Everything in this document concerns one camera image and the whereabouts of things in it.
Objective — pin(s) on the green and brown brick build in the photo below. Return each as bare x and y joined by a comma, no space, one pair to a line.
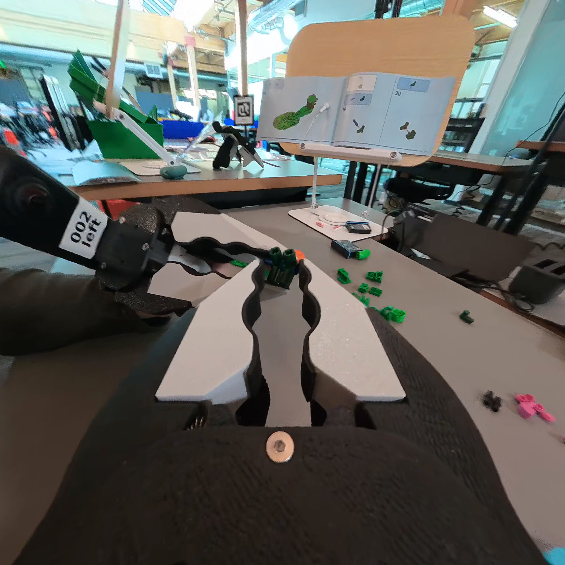
238,263

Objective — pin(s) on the green folded cardboard box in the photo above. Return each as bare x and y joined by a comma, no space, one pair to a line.
128,132

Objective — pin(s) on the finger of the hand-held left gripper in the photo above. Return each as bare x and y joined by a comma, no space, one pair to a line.
220,229
185,284

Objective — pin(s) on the pink brick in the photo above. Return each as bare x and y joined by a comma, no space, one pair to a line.
529,406

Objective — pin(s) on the brown wooden top desk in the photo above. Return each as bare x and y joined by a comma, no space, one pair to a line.
220,179

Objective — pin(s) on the small dark green brick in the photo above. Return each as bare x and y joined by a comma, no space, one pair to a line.
466,317

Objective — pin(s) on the white round disc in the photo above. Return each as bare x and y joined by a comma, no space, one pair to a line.
333,217

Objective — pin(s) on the light blue instruction booklet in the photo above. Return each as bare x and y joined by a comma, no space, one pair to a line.
397,114

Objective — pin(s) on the grey desk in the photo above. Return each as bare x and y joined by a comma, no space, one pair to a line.
441,362

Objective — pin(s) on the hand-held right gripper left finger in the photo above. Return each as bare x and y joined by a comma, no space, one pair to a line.
207,348

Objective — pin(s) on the flat black box blue edge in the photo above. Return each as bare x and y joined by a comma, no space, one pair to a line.
357,227

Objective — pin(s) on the dark green brick assembly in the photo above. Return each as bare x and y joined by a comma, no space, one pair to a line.
280,269

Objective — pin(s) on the dark wooden top desk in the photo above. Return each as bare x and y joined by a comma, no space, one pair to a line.
485,162

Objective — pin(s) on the person's left forearm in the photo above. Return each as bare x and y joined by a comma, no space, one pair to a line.
53,313

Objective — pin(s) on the orange brick separator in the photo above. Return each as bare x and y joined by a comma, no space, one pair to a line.
300,255

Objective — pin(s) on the dark grey battery charger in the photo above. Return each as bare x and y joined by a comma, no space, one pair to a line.
538,280

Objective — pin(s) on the black office chair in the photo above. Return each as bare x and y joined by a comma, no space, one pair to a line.
419,190

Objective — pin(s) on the dark green rounded lump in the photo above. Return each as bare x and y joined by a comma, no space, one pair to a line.
173,172

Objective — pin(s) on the idle hand-held gripper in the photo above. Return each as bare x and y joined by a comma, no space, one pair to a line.
229,150

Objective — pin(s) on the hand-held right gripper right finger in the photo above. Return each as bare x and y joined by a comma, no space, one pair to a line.
353,348

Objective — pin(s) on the thick black printed box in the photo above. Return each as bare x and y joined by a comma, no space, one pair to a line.
344,248

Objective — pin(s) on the green round brick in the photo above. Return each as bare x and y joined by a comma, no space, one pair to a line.
362,254

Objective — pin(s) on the pile of green bricks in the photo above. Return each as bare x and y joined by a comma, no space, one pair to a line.
370,291

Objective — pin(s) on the black white marker sign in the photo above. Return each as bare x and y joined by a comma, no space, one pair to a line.
244,110

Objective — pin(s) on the dark brown cardboard box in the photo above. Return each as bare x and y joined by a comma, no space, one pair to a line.
463,238

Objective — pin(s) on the wooden book stand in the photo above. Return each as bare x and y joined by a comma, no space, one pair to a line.
379,48

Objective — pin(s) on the small black brick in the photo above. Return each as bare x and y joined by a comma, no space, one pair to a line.
492,401

